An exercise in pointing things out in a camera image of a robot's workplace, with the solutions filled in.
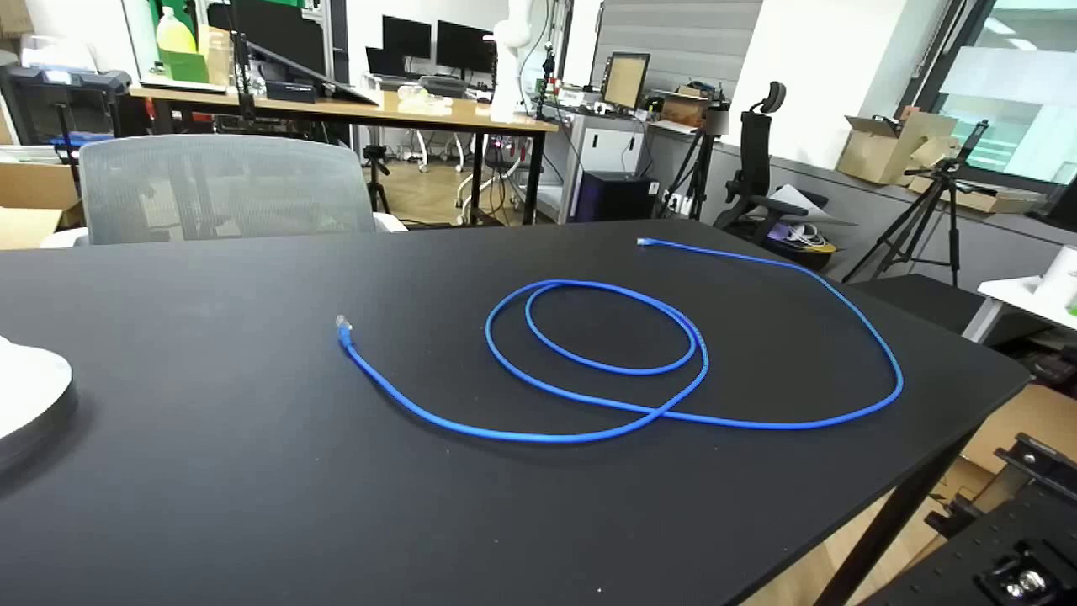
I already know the grey mesh office chair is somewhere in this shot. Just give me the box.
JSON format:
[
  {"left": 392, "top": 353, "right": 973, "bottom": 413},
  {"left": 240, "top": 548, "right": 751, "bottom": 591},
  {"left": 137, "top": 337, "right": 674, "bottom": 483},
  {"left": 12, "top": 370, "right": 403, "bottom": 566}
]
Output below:
[{"left": 42, "top": 134, "right": 408, "bottom": 251}]

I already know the open cardboard box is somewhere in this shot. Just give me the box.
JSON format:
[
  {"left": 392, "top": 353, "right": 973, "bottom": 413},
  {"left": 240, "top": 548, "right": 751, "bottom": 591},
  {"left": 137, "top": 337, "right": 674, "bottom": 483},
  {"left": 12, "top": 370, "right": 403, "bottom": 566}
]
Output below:
[{"left": 836, "top": 109, "right": 954, "bottom": 186}]

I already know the black office chair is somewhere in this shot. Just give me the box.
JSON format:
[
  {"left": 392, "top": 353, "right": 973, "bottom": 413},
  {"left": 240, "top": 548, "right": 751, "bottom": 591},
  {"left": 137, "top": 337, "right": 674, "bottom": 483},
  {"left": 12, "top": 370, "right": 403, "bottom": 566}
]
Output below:
[{"left": 714, "top": 82, "right": 835, "bottom": 269}]

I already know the long wooden desk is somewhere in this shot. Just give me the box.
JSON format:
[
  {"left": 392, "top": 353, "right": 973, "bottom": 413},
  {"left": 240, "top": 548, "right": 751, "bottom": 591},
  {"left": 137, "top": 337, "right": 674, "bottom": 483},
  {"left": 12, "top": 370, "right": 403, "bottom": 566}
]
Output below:
[{"left": 131, "top": 87, "right": 559, "bottom": 227}]

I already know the black computer monitor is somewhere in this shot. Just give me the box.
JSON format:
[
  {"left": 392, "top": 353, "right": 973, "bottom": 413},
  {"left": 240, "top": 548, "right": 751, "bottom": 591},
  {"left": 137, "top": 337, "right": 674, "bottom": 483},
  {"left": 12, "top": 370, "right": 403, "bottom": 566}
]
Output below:
[{"left": 435, "top": 19, "right": 495, "bottom": 73}]

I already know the black camera tripod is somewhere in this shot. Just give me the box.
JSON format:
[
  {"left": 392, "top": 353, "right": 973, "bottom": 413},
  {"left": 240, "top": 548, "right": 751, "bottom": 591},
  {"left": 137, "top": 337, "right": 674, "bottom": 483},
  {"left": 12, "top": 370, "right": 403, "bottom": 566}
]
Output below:
[{"left": 845, "top": 117, "right": 988, "bottom": 283}]

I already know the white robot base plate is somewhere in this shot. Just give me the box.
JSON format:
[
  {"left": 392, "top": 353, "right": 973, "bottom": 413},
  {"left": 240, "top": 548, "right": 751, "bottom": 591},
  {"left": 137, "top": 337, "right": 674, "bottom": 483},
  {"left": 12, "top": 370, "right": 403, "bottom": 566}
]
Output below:
[{"left": 0, "top": 337, "right": 74, "bottom": 438}]

